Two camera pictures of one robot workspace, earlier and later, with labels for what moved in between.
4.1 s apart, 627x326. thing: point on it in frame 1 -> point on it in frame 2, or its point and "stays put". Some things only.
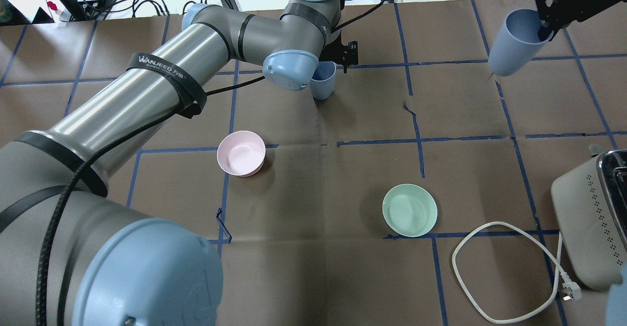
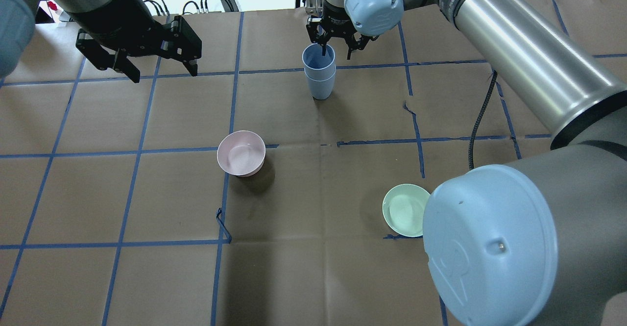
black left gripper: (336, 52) -> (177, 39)
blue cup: (323, 80) stays put
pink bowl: (241, 153) stays put
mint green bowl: (410, 210) stays put
